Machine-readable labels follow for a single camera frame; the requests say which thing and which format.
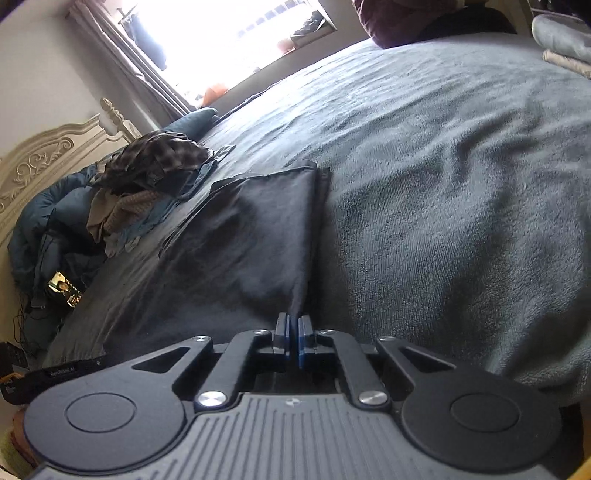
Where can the grey folded garment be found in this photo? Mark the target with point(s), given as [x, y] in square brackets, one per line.
[561, 32]

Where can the dark plaid shirt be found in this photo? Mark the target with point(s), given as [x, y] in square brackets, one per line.
[157, 157]

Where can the hanging dark clothes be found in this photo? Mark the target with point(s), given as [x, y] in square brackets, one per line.
[147, 37]

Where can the smartphone with lit screen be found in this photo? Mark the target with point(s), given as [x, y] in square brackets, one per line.
[64, 290]

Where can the blue shirt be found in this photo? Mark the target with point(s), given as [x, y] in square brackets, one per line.
[143, 226]

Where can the barred window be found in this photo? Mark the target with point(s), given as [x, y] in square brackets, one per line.
[221, 37]

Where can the orange bag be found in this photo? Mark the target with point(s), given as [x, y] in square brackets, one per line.
[214, 92]

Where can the dark blue duvet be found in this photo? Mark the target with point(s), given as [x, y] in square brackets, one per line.
[51, 217]

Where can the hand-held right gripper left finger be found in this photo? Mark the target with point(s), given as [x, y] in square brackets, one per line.
[282, 332]

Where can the blue jeans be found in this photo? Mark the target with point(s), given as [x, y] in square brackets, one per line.
[207, 168]

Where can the cream carved headboard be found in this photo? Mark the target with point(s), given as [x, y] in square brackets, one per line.
[37, 161]

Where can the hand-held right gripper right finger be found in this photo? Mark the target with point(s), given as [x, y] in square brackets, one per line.
[303, 337]

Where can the grey curtain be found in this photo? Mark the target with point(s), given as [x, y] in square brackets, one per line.
[134, 64]

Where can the small pink item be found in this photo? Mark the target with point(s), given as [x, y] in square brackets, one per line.
[285, 46]

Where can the dark navy pants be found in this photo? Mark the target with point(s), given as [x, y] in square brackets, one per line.
[258, 249]

